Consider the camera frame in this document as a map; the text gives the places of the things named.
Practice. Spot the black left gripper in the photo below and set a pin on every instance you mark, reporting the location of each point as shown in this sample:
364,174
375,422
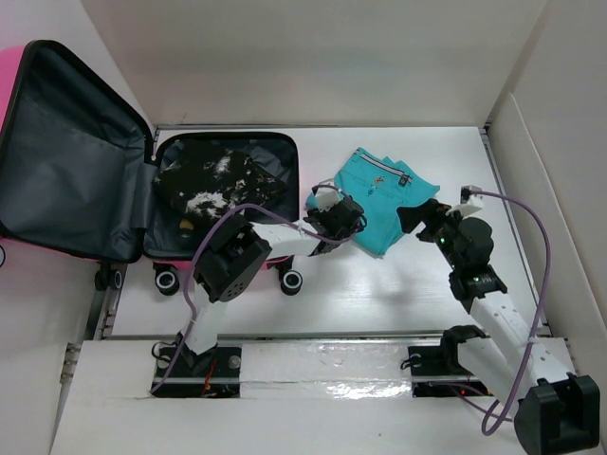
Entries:
316,214

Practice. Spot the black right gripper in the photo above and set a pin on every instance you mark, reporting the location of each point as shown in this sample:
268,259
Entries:
431,213

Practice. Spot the turquoise shorts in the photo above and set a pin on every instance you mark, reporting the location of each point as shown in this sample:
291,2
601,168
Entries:
381,186

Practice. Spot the black white patterned garment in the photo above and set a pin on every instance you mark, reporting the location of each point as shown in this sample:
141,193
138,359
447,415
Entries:
207,180

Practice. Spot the pink hard-shell suitcase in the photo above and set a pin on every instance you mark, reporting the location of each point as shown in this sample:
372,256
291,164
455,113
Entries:
78,162

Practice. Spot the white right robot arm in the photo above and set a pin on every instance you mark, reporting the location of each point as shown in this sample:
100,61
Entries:
553,410

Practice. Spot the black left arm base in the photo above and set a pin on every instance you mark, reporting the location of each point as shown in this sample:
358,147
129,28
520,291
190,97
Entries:
216,374

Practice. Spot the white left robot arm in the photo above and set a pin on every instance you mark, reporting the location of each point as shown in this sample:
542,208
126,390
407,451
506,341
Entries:
239,245

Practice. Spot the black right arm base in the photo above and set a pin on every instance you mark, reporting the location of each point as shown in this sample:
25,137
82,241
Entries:
432,376

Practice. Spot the wooden shaving brush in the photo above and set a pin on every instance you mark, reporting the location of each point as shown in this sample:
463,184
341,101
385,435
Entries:
186,228

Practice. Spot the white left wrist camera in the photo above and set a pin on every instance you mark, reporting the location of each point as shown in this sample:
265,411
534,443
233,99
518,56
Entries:
325,196

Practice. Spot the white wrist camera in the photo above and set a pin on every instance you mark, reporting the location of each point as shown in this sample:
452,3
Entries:
470,201
325,196

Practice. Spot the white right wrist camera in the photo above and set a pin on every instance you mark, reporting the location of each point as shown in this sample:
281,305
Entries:
470,201

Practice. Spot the aluminium front rail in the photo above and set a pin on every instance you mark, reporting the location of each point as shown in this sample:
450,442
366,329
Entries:
226,339

